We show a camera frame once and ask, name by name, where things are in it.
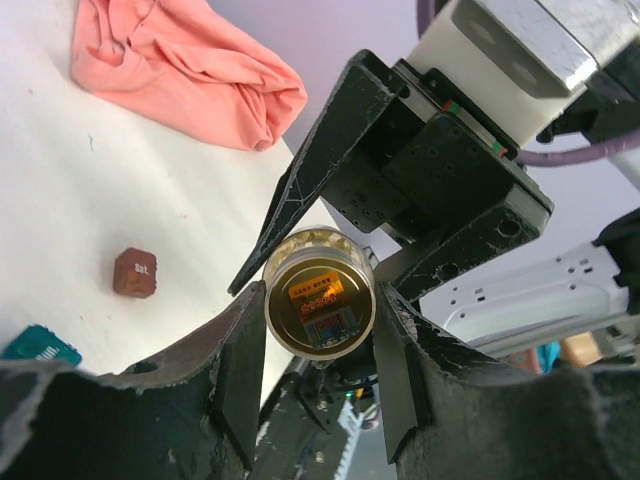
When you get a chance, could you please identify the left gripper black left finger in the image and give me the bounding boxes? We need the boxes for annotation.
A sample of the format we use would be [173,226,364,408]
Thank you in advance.
[1,282,266,479]

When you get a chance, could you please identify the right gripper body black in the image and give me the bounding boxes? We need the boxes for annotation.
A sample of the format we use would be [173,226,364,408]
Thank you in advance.
[322,64,553,244]

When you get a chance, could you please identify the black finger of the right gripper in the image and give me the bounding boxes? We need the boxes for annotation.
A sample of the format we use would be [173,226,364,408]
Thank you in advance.
[227,49,405,295]
[374,202,550,302]

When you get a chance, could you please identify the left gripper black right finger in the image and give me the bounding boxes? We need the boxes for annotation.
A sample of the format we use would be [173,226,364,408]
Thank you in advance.
[373,283,639,479]

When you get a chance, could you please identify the glass pill bottle yellow pills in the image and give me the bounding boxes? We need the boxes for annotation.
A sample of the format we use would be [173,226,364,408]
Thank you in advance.
[262,226,376,362]

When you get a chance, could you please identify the teal pill box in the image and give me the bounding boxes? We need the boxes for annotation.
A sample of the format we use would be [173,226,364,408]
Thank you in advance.
[1,325,82,366]

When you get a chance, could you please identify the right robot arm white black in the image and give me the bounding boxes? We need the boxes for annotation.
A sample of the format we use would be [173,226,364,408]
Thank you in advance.
[229,50,639,356]

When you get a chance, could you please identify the red pill box right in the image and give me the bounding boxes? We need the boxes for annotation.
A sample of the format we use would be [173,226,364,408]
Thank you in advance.
[112,248,157,299]

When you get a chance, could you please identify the pink shirt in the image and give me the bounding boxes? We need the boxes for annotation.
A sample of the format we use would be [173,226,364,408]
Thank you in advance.
[71,1,307,151]

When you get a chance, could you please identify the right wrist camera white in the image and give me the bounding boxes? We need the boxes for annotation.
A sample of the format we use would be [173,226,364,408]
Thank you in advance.
[406,1,639,146]

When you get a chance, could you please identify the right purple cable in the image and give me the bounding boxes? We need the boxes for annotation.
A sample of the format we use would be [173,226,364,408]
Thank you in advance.
[417,0,640,169]

